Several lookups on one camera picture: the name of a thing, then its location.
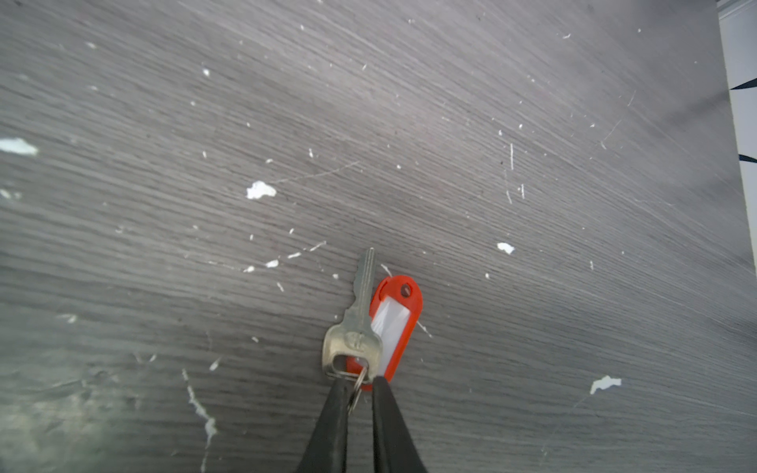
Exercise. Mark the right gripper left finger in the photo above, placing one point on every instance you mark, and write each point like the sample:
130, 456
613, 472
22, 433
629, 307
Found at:
327, 448

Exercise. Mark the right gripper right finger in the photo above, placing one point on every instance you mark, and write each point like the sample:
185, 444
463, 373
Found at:
394, 450

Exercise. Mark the silver key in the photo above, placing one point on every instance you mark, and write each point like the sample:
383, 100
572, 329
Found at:
353, 336

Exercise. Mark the red key tag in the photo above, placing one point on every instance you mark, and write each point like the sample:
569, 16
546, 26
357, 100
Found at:
395, 309

